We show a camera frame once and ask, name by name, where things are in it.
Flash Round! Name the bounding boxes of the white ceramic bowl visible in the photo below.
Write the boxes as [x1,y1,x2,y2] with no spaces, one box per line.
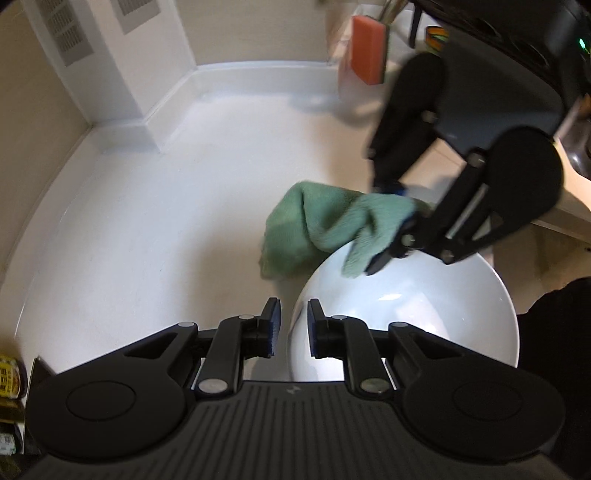
[287,245,519,381]

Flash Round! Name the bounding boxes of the green microfiber cloth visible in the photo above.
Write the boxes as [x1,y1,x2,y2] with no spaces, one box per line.
[259,181,430,280]

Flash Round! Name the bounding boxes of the orange sponge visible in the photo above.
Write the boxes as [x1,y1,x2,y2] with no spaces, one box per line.
[349,15,390,86]

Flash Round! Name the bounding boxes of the yellow label sauce jar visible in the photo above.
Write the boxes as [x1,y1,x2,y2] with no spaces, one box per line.
[0,355,28,400]

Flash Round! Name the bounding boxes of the black cap dark bottle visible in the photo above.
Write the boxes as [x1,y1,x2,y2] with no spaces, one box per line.
[0,397,25,424]

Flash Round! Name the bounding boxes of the yellow cap clear bottle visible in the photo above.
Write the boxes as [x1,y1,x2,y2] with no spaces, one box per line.
[0,422,23,456]

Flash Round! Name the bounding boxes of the right grey vent grille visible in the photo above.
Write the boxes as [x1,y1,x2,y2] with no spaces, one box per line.
[111,0,160,34]

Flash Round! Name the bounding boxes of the grey vent grille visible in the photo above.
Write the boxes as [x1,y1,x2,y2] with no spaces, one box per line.
[35,0,93,66]
[111,0,160,34]

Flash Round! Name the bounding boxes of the left grey vent grille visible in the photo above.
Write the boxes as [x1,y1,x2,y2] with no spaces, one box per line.
[35,0,93,66]

